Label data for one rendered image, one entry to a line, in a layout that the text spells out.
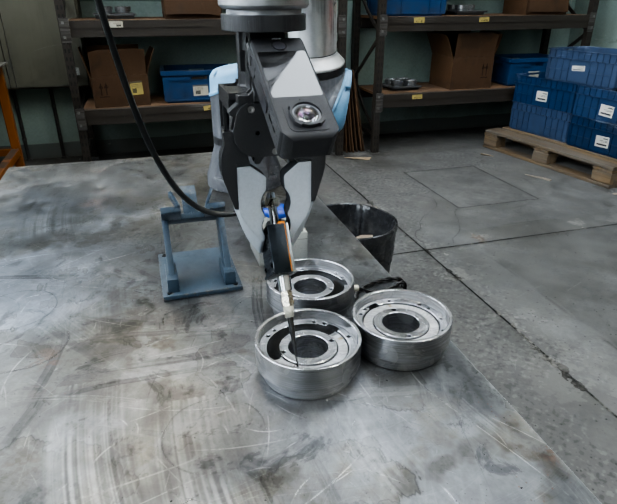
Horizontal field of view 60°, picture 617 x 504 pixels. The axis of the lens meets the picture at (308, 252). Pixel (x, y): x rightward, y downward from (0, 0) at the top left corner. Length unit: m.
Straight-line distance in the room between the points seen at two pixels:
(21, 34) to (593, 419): 3.93
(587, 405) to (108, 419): 1.60
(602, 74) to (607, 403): 2.77
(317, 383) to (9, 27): 3.99
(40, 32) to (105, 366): 3.80
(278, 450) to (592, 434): 1.43
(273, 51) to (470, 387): 0.36
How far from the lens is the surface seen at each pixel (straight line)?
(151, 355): 0.60
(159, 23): 3.90
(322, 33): 0.98
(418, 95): 4.45
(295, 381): 0.50
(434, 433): 0.50
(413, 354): 0.55
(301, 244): 0.76
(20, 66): 4.34
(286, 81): 0.43
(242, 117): 0.47
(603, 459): 1.77
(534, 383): 1.95
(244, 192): 0.49
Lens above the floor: 1.14
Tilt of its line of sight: 26 degrees down
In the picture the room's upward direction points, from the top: straight up
